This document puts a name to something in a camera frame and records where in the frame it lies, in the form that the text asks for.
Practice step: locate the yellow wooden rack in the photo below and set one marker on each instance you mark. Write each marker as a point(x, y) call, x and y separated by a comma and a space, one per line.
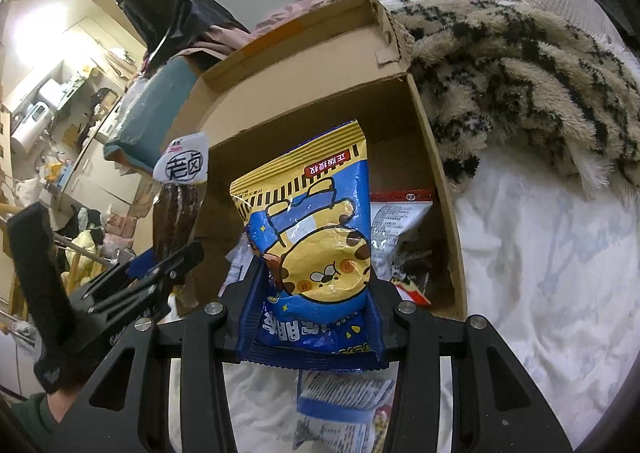
point(80, 249)

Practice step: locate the teal wrapped package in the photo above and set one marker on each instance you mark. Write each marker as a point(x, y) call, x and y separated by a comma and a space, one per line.
point(145, 118)

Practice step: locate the white bear print duvet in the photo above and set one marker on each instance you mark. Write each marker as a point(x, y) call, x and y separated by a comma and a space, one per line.
point(525, 283)

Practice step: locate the brown cardboard box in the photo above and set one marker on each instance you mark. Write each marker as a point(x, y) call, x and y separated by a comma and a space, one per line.
point(310, 83)

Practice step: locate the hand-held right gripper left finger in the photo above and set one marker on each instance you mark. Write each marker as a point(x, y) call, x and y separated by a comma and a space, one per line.
point(250, 323)

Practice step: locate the white kitchen appliance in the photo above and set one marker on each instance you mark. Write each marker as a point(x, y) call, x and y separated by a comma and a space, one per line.
point(30, 128)

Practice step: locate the white cabinet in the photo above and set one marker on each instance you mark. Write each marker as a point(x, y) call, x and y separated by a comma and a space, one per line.
point(95, 173)

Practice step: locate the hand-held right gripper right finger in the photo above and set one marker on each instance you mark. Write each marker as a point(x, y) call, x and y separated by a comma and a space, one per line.
point(377, 333)

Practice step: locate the long white red snack packet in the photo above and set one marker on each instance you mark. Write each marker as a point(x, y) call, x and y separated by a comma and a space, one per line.
point(395, 228)

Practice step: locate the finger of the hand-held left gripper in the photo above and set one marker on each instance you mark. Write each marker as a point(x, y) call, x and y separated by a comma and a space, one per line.
point(170, 268)
point(140, 263)

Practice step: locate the large brown cardboard carton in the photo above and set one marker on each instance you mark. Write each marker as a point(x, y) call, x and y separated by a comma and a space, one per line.
point(205, 58)

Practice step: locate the striped fuzzy blanket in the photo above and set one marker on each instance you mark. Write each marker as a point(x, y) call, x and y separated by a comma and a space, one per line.
point(525, 83)

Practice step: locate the red white cartoon snack packet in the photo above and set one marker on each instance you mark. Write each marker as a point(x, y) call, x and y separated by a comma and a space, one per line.
point(415, 295)

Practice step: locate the blue white snack packet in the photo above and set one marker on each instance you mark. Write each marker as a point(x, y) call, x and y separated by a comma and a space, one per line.
point(340, 408)

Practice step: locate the person's left forearm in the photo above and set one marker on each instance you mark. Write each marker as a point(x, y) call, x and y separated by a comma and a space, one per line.
point(35, 423)

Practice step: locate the dark sausage packet white label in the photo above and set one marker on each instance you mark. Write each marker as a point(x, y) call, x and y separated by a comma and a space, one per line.
point(175, 213)

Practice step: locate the yellow blue cartoon snack bag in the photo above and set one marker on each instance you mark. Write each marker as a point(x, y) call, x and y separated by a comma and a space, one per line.
point(310, 233)

